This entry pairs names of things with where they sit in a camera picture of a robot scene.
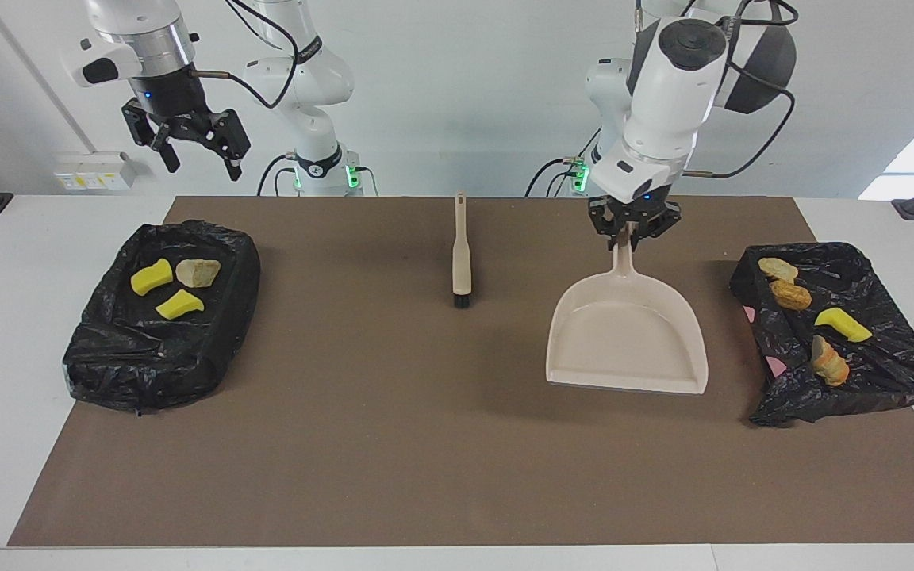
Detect notched green yellow sponge piece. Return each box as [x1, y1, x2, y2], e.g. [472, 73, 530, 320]
[814, 308, 874, 343]

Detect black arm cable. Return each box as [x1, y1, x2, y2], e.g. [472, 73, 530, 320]
[187, 0, 303, 110]
[636, 0, 799, 179]

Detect brown cork shaped sponge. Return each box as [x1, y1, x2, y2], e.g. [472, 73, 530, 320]
[769, 279, 812, 311]

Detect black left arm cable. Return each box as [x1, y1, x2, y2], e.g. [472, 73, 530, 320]
[636, 0, 799, 179]

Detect black bag lined bin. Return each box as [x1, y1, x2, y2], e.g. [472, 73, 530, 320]
[62, 220, 262, 416]

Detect beige sponge chunk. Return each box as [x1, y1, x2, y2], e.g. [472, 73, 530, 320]
[175, 259, 222, 288]
[811, 334, 851, 387]
[757, 257, 799, 282]

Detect pink plastic basket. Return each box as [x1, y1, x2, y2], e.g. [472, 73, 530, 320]
[743, 304, 787, 377]

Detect brown table mat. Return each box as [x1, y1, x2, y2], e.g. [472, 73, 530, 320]
[7, 196, 914, 548]

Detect white wall socket box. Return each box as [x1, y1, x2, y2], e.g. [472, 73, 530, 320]
[53, 151, 139, 191]

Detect black base cable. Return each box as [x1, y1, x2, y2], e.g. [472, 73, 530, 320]
[256, 153, 299, 197]
[524, 123, 609, 197]

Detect beige plastic dustpan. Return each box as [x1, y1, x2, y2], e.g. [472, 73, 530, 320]
[545, 224, 709, 396]

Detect small green yellow sponge piece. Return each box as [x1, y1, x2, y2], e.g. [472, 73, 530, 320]
[156, 289, 206, 321]

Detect black trash bag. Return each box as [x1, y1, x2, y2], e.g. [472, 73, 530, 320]
[728, 241, 914, 429]

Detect beige hand brush black bristles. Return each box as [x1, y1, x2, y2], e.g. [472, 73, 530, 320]
[452, 192, 474, 308]

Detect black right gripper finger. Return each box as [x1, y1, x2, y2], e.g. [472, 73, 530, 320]
[195, 109, 252, 182]
[122, 102, 182, 174]

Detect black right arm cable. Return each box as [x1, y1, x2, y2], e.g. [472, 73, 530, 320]
[187, 0, 303, 110]

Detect white wall conduit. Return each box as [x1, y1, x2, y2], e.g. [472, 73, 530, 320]
[0, 0, 97, 155]

